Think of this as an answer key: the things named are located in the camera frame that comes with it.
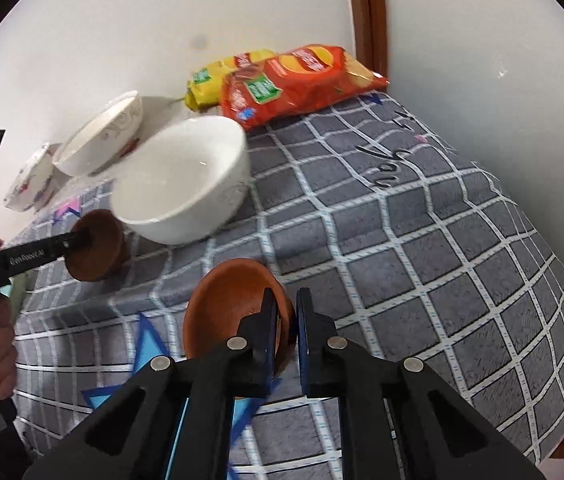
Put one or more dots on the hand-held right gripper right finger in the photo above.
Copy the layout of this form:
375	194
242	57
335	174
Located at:
306	330

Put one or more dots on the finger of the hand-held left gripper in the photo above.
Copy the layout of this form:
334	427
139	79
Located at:
26	256

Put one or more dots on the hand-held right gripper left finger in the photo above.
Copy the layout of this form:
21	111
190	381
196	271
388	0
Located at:
269	327

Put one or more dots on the small brown bowl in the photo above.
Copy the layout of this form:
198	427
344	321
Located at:
97	257
224	305

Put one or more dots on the blue floral white bowl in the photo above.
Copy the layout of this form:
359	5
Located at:
26	186

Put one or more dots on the grey checkered tablecloth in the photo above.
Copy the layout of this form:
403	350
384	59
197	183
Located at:
412	260

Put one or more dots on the large white printed bowl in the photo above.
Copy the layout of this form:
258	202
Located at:
101	145

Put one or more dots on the plain white bowl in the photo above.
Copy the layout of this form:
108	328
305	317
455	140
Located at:
186	200

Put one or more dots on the red snack bag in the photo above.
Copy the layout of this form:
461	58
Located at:
302	85

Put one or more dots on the yellow snack bag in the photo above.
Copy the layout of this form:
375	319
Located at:
206	85

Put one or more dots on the brown wooden door frame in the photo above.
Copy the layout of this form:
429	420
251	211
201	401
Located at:
367	10

